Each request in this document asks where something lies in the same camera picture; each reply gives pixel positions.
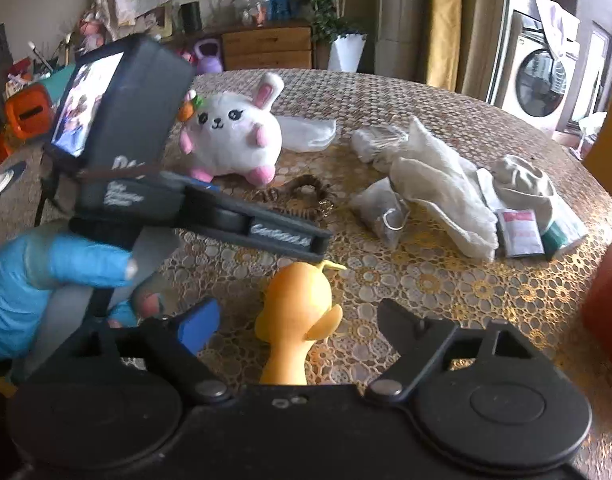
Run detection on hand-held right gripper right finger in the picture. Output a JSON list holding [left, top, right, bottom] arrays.
[[363, 299, 532, 403]]

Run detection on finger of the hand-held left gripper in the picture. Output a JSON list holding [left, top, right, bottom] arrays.
[[201, 190, 334, 263]]

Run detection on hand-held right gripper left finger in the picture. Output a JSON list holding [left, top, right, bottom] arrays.
[[93, 297, 234, 403]]

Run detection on yellow duck toy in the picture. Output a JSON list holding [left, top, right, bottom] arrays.
[[255, 260, 348, 386]]

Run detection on clear bag with ring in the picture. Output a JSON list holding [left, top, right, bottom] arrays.
[[349, 178, 412, 249]]

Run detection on clear plastic bags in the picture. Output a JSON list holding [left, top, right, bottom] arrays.
[[388, 116, 499, 261]]

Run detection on person's left hand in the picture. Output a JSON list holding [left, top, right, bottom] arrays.
[[0, 232, 163, 361]]

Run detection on white bunny plush toy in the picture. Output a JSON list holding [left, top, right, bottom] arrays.
[[178, 72, 286, 184]]

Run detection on purple kettlebell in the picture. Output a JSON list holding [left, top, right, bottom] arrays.
[[193, 39, 224, 75]]

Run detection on clear plastic bag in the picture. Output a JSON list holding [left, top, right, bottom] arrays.
[[276, 116, 337, 153]]

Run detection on orange box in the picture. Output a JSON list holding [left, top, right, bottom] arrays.
[[5, 84, 54, 141]]

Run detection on black cylinder speaker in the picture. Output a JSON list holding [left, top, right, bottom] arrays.
[[180, 2, 203, 33]]

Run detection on wooden cabinet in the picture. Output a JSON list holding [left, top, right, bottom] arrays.
[[222, 21, 314, 71]]

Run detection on small pink and white packet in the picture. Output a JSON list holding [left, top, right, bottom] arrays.
[[496, 208, 545, 259]]

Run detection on beige knit hat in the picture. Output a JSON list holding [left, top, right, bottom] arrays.
[[478, 155, 559, 213]]

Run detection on blue gift bag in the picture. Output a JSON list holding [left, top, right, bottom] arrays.
[[268, 0, 299, 21]]

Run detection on white planter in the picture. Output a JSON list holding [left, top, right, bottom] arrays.
[[328, 34, 367, 73]]

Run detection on white envelope with teal print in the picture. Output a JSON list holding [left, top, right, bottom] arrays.
[[478, 167, 589, 257]]

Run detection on green potted plant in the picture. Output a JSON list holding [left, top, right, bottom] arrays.
[[276, 0, 364, 46]]

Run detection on beige curtain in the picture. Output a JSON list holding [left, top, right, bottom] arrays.
[[377, 0, 432, 86]]

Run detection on yellow curtain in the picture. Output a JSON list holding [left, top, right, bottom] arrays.
[[426, 0, 462, 92]]

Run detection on silver washing machine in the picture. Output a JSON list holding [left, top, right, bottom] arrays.
[[501, 0, 582, 133]]

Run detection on purple towel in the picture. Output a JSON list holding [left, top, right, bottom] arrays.
[[533, 0, 582, 58]]

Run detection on brown spiral hair tie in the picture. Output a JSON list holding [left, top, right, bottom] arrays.
[[253, 187, 288, 204]]

